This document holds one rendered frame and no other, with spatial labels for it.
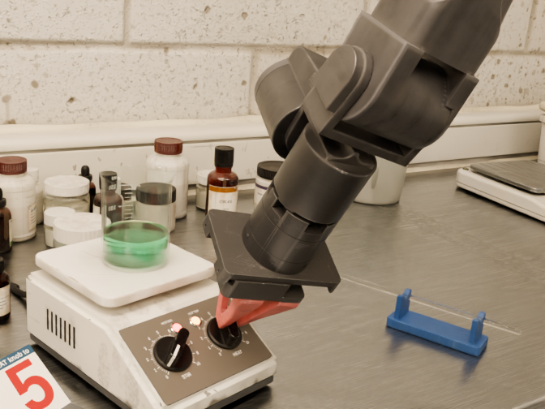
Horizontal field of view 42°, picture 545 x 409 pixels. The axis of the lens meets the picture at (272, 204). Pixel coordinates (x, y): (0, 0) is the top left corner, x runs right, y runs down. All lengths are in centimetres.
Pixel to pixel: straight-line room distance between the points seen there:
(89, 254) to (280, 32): 65
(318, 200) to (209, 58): 69
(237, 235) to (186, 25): 63
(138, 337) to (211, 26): 66
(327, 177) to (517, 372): 34
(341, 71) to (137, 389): 29
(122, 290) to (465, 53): 32
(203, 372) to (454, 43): 32
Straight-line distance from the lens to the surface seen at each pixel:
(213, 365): 60
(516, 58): 163
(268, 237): 52
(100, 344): 60
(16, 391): 60
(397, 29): 45
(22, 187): 92
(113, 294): 59
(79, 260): 66
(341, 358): 70
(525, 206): 123
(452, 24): 45
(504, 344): 79
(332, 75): 45
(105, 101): 109
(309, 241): 51
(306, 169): 48
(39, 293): 66
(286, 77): 54
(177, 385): 57
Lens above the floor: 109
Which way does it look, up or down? 18 degrees down
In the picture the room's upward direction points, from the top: 5 degrees clockwise
